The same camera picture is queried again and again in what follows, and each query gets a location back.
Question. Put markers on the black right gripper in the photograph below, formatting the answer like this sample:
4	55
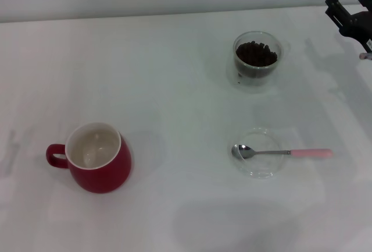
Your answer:
359	25

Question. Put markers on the red ceramic mug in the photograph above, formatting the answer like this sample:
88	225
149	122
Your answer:
101	176

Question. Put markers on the clear glass cup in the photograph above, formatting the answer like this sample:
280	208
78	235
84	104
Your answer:
268	71

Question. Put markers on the coffee beans heap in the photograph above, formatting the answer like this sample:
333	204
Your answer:
255	54

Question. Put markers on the empty clear glass saucer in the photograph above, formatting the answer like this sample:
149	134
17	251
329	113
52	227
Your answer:
261	167

